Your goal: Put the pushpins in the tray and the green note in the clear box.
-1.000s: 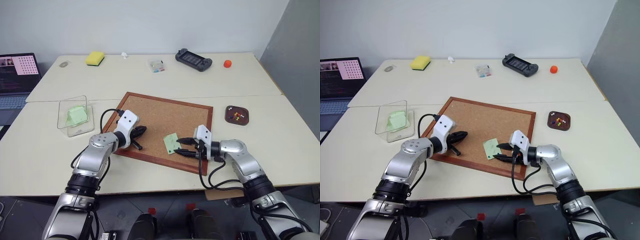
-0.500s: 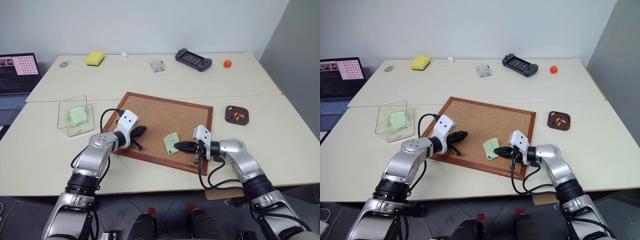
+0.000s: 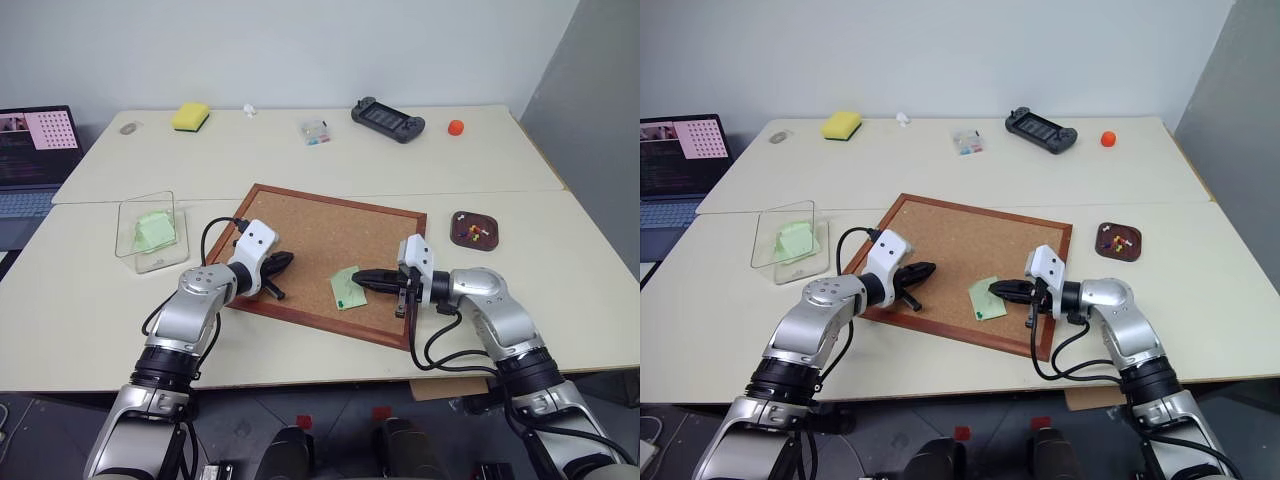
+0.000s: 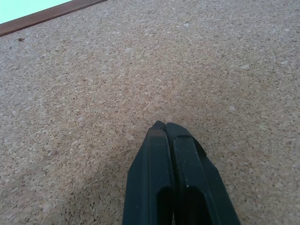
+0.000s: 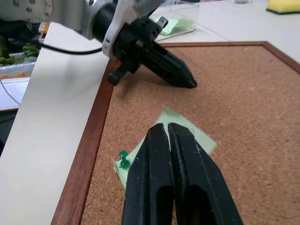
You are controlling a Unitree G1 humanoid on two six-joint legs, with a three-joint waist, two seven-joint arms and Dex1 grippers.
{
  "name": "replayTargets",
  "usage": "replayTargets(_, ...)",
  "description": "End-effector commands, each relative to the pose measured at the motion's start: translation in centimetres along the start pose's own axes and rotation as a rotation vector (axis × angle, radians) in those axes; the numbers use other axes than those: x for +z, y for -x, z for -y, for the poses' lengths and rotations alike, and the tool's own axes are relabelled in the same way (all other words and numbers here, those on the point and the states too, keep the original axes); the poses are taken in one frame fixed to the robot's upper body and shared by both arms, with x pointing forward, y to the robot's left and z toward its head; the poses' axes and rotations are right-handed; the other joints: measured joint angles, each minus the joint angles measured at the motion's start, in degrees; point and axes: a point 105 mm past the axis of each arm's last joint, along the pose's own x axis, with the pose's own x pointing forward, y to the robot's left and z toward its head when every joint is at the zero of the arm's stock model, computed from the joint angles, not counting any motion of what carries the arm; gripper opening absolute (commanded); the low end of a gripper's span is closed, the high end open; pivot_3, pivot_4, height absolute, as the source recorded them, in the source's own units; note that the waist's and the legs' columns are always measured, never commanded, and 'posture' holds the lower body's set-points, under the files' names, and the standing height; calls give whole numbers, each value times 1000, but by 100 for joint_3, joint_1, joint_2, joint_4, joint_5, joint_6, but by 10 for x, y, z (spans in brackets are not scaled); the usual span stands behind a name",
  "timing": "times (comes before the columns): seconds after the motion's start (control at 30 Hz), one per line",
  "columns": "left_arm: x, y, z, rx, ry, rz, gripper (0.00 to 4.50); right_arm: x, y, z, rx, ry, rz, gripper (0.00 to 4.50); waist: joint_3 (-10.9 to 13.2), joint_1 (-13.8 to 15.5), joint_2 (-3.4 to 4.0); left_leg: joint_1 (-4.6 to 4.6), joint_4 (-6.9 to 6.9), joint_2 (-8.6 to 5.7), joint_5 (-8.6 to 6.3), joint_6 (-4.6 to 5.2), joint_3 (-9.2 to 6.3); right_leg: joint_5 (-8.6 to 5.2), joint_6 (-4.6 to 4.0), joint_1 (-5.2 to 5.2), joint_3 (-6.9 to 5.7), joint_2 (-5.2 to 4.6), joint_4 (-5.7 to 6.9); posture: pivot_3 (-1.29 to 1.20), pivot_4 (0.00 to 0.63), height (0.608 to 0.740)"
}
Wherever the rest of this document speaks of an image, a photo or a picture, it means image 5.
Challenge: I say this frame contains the wood-framed cork board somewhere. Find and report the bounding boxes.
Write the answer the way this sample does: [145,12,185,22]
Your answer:
[50,40,300,225]

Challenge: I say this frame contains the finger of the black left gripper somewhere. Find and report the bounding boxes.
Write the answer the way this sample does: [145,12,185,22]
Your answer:
[140,54,195,90]
[150,43,197,86]

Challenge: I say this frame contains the yellow and green sponge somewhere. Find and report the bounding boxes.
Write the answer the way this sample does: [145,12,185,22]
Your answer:
[265,0,300,15]

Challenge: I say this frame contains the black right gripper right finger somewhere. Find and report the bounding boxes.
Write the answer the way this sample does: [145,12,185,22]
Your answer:
[167,122,245,225]

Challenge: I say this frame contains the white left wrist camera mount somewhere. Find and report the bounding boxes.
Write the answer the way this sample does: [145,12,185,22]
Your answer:
[102,0,165,58]

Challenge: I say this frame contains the clear plastic box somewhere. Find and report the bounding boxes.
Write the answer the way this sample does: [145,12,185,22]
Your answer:
[150,0,200,36]

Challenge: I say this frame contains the bunch of green bananas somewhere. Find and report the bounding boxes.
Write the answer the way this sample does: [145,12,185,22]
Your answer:
[0,37,41,67]

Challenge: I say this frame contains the green paper note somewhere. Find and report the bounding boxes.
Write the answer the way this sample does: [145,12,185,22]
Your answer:
[113,105,218,191]
[161,17,195,36]

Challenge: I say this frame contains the green pushpin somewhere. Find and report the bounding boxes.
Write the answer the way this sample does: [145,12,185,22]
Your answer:
[118,150,131,169]

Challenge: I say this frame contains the white tray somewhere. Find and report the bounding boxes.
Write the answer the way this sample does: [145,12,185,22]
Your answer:
[0,61,36,111]

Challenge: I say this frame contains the small orange tag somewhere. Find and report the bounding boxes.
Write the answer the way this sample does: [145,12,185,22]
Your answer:
[38,22,50,34]

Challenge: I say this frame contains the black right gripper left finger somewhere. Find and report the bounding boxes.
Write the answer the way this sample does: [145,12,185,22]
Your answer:
[121,123,175,225]

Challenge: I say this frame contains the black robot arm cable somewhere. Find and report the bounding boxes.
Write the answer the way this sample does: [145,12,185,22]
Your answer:
[38,43,104,56]

